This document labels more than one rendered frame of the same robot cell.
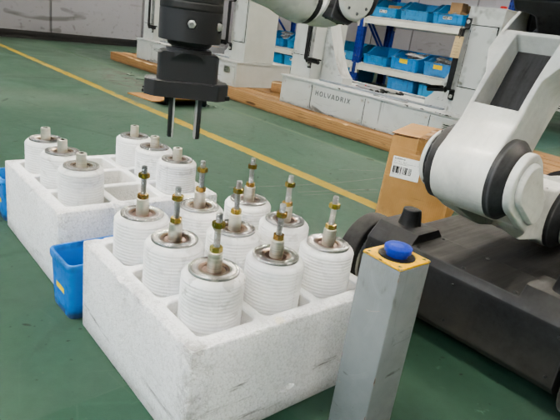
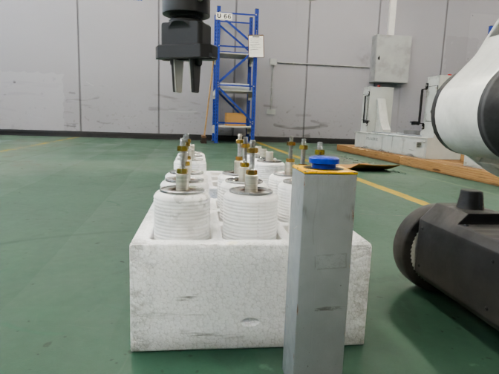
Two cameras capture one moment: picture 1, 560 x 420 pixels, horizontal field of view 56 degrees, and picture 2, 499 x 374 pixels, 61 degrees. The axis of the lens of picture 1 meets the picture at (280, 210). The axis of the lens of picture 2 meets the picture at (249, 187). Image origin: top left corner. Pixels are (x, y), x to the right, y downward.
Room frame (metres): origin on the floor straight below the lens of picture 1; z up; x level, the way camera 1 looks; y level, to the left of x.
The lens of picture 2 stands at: (0.18, -0.42, 0.38)
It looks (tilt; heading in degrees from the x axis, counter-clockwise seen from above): 9 degrees down; 35
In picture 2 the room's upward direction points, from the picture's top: 2 degrees clockwise
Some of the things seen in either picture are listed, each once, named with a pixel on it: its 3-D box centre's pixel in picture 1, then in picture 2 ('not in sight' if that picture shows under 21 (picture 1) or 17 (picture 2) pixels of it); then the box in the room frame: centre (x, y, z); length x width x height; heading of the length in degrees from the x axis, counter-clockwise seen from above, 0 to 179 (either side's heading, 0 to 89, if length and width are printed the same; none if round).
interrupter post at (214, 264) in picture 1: (214, 261); (182, 182); (0.70, 0.08, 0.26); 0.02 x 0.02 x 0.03
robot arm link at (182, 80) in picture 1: (188, 54); (186, 26); (0.78, 0.16, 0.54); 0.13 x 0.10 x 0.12; 104
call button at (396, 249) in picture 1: (397, 252); (323, 164); (0.70, -0.18, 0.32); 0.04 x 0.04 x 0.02
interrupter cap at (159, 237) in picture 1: (174, 238); (184, 179); (0.78, 0.16, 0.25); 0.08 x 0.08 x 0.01
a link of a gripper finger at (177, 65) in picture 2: (168, 115); (175, 76); (0.78, 0.18, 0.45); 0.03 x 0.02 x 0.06; 14
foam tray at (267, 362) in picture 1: (225, 307); (241, 258); (0.86, 0.08, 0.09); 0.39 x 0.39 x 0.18; 42
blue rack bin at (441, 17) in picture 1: (460, 16); not in sight; (6.06, -1.60, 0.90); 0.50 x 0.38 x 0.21; 135
